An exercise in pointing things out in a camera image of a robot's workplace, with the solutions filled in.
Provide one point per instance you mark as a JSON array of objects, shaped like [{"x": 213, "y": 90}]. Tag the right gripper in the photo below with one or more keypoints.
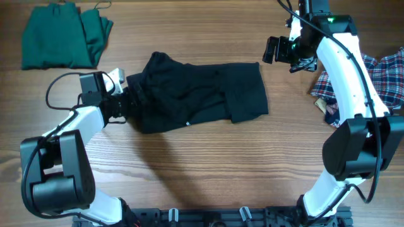
[{"x": 303, "y": 64}]

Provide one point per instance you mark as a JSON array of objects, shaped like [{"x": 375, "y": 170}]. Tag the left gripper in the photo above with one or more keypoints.
[{"x": 133, "y": 103}]

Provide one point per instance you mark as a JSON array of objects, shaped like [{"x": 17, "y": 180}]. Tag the black polo shirt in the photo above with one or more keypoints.
[{"x": 169, "y": 95}]

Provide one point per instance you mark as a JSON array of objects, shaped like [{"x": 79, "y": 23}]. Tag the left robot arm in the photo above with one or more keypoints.
[{"x": 57, "y": 179}]

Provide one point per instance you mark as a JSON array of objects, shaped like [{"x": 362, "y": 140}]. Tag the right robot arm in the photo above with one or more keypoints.
[{"x": 368, "y": 135}]

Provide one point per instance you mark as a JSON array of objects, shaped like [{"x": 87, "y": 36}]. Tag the brown paper tag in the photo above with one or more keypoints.
[{"x": 321, "y": 104}]

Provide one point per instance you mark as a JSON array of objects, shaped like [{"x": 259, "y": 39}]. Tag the folded green garment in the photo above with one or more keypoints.
[{"x": 60, "y": 35}]

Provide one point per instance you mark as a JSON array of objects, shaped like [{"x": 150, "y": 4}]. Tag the red blue plaid shirt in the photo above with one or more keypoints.
[{"x": 386, "y": 75}]

